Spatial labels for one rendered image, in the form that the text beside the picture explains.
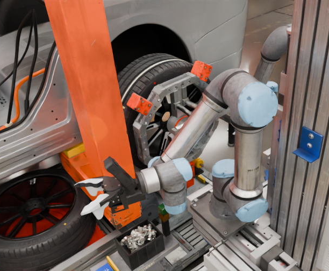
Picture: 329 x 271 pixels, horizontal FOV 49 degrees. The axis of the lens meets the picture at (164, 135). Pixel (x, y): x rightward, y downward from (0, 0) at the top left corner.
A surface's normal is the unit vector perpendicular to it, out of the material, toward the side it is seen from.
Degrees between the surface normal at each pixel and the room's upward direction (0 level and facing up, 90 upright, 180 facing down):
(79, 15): 90
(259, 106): 82
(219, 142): 0
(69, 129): 90
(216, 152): 0
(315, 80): 90
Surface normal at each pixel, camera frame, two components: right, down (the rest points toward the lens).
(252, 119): 0.33, 0.41
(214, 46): 0.60, 0.41
